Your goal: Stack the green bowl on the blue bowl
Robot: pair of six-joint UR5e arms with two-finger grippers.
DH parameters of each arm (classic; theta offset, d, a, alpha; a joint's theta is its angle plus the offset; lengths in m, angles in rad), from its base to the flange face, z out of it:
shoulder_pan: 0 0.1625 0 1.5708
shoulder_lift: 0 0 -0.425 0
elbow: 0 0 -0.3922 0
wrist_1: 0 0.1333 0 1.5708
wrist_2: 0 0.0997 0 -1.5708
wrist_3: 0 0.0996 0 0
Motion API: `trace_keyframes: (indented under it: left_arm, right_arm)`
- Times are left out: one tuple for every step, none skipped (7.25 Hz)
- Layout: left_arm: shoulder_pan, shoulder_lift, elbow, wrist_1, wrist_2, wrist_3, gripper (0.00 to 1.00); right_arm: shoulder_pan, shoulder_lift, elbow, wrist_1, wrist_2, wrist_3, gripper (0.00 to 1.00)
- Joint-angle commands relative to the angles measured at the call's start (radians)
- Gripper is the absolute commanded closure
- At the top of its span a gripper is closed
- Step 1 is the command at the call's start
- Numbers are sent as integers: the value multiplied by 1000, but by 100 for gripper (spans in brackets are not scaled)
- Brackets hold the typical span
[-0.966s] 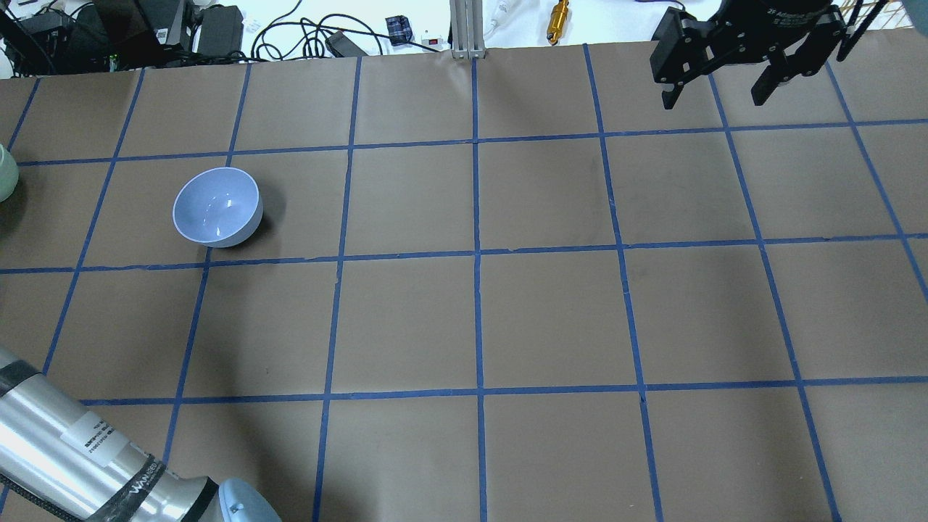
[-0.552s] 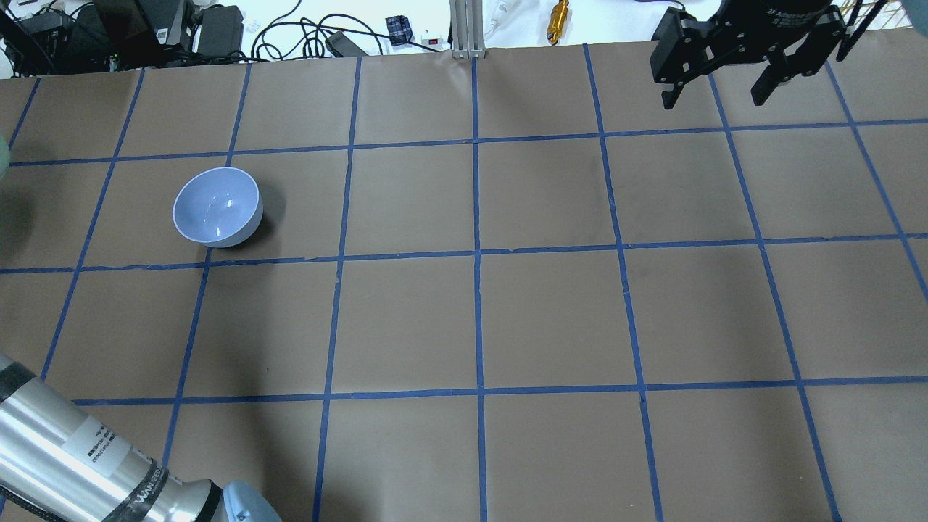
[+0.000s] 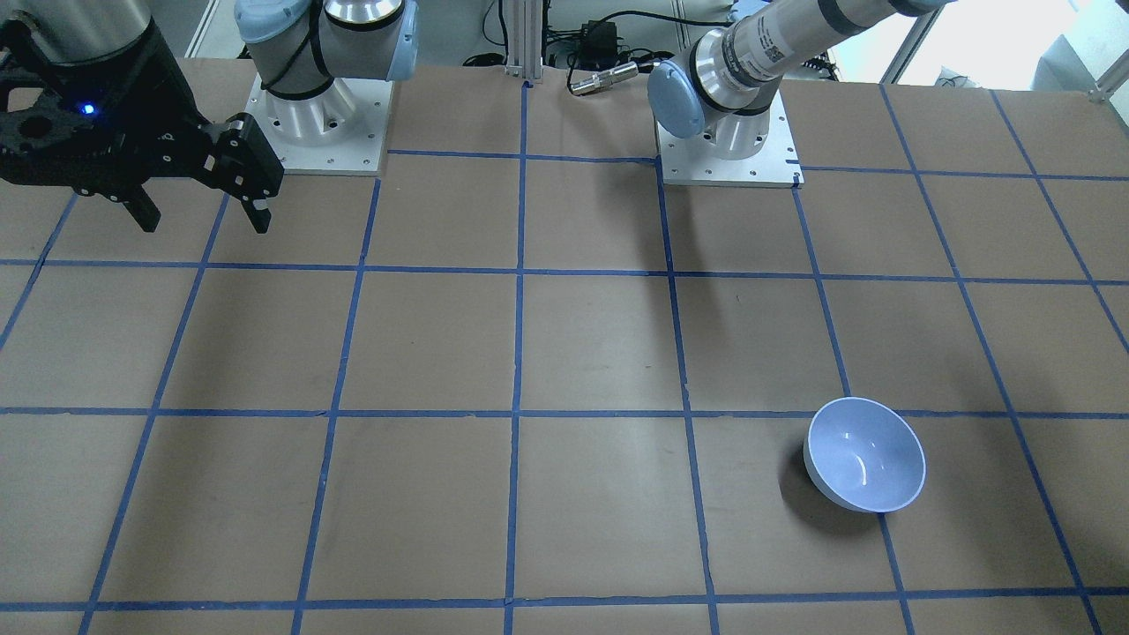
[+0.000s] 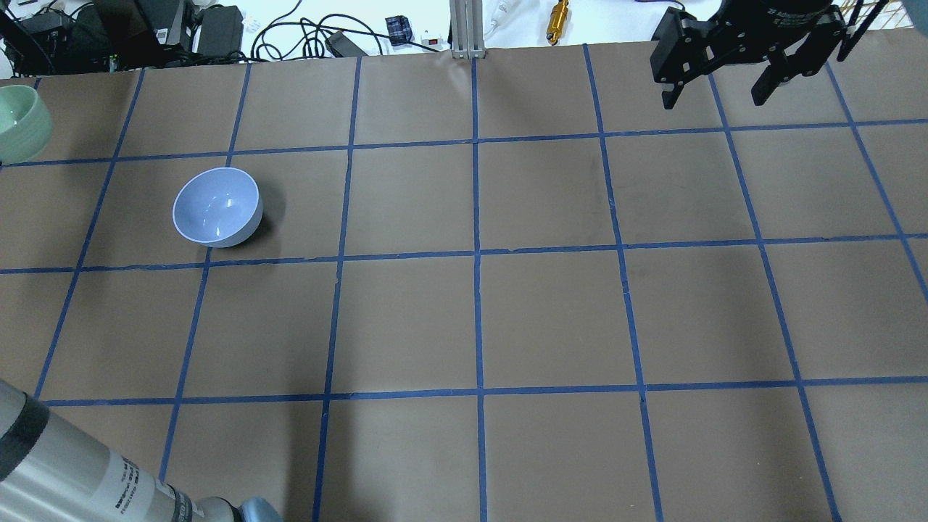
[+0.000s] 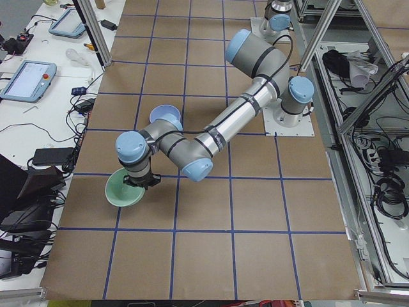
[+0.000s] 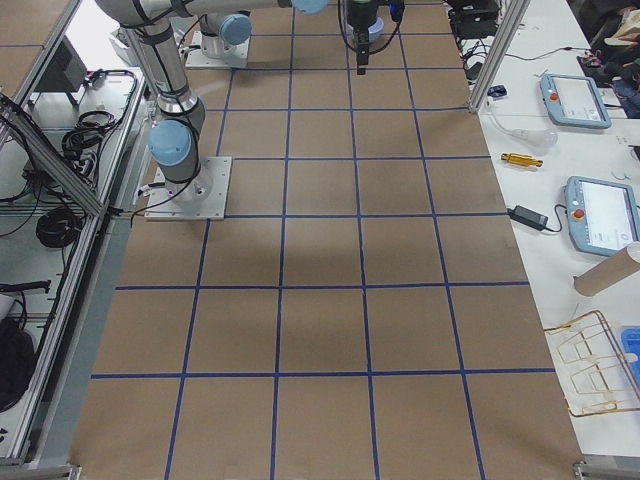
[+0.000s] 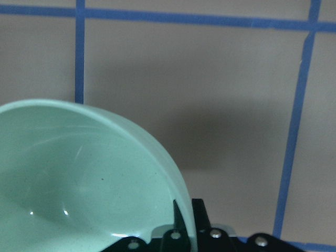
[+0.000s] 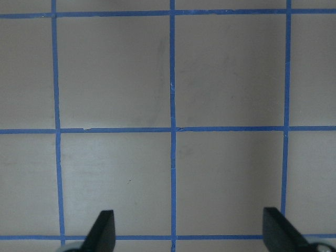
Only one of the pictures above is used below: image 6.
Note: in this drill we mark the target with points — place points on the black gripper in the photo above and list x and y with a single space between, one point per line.
359 15

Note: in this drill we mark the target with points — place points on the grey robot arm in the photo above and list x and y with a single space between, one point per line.
223 33
174 142

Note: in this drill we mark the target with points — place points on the small blue device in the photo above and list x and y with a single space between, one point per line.
497 91

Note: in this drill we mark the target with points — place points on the brass yellow tool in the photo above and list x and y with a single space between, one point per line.
521 160

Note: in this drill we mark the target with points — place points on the far teach pendant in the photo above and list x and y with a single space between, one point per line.
574 101

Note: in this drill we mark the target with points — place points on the teach pendant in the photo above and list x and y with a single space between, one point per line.
602 216
574 101

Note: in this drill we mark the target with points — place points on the black power adapter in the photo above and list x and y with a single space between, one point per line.
528 217

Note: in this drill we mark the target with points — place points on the near teach pendant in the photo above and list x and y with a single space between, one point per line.
602 216

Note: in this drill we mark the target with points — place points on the cardboard tube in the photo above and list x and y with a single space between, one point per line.
609 272

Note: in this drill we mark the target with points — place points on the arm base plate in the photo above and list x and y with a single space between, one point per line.
207 52
205 198

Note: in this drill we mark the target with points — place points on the aluminium frame post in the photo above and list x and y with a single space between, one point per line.
502 40

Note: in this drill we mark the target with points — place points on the gold wire rack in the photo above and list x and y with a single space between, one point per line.
594 370

